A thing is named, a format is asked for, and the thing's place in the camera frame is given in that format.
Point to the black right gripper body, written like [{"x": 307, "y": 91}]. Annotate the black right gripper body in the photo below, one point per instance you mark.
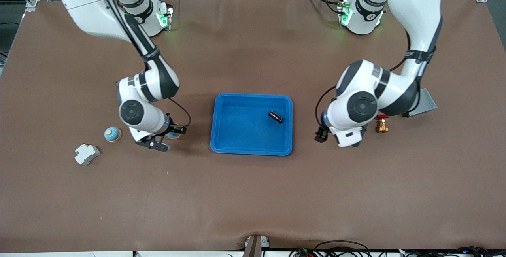
[{"x": 175, "y": 129}]

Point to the brown table mat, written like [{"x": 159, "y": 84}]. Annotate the brown table mat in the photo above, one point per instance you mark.
[{"x": 253, "y": 201}]

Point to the grey metal box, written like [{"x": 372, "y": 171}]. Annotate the grey metal box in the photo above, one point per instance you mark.
[{"x": 427, "y": 104}]

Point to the large black electrolytic capacitor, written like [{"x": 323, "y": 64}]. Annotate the large black electrolytic capacitor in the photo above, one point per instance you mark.
[{"x": 275, "y": 117}]

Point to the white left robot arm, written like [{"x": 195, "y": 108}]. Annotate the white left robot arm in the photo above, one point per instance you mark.
[{"x": 415, "y": 4}]

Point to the brown mount post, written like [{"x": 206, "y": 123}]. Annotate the brown mount post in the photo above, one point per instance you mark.
[{"x": 254, "y": 249}]

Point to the blue call bell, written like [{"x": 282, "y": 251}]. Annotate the blue call bell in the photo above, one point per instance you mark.
[
  {"x": 172, "y": 136},
  {"x": 112, "y": 135}
]

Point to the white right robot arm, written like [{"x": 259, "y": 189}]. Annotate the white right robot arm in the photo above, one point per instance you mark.
[{"x": 91, "y": 8}]

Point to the blue plastic tray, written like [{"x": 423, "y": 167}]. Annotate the blue plastic tray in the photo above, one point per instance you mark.
[{"x": 245, "y": 130}]

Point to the white circuit breaker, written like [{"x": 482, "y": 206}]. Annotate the white circuit breaker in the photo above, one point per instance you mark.
[{"x": 86, "y": 154}]

